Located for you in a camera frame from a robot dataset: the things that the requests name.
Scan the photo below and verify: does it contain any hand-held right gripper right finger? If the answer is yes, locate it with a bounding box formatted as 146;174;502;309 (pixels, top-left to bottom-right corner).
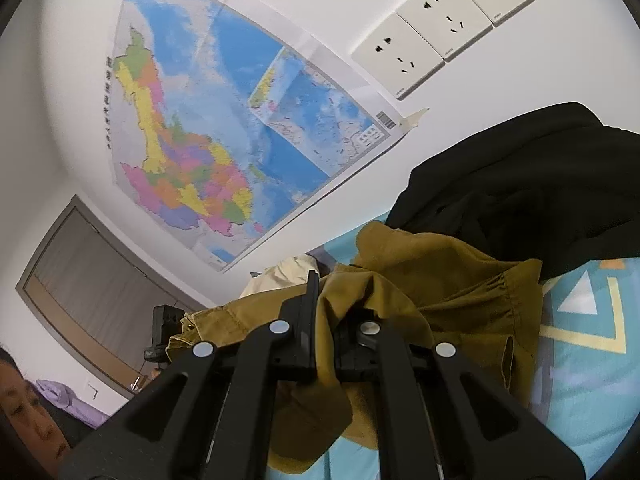
332;310;586;480

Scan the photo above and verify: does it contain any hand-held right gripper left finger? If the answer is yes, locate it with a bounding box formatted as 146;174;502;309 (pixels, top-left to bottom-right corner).
59;270;321;480

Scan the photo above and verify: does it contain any olive brown jacket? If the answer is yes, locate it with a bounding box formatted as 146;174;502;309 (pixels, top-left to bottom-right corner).
167;221;543;476

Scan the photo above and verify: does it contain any black garment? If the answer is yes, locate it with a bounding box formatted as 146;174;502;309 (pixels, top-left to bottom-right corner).
385;102;640;283

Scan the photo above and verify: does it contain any grey door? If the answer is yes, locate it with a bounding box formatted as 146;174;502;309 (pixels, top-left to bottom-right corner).
15;195;211;403

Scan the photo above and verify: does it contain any purple cloth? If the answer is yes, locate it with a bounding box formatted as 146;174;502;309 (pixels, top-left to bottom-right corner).
32;379;111;428

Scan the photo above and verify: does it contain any cream garment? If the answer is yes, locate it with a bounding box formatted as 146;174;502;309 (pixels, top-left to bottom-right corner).
240;255;321;298

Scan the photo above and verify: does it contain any person's head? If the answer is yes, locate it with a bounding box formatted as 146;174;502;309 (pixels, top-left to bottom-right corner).
0;347;68;480

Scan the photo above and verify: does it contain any teal grey printed bedsheet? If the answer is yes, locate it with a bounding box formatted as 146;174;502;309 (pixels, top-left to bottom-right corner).
265;210;640;480

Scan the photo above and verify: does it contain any masking tape strip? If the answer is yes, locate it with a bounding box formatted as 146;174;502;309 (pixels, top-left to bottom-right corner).
397;106;431;131

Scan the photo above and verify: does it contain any colourful wall map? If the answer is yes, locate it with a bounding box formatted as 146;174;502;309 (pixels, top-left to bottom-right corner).
100;0;431;273

